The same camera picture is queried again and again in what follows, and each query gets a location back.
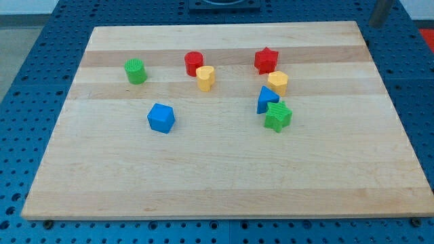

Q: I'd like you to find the red cylinder block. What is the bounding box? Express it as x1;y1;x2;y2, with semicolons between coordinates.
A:
184;51;204;77

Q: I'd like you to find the green cylinder block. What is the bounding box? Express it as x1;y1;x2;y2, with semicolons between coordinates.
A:
124;58;147;85

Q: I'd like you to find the red star block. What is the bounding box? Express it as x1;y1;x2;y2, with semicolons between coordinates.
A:
254;47;279;75

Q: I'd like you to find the grey metal pusher rod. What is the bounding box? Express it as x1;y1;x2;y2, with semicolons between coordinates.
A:
368;0;395;28

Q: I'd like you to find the wooden board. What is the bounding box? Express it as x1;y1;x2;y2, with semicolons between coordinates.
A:
21;21;433;220

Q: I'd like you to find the yellow hexagon block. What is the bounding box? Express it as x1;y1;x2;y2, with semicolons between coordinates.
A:
267;71;288;96

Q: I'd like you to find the green star block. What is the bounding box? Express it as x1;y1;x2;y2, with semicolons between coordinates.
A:
264;101;292;133

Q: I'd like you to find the blue triangle block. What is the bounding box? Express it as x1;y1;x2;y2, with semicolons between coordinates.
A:
256;86;280;114

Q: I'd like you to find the blue cube block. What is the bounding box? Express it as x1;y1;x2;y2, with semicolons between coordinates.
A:
147;103;175;134

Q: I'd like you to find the yellow heart block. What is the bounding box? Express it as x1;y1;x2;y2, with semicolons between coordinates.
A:
196;66;216;92

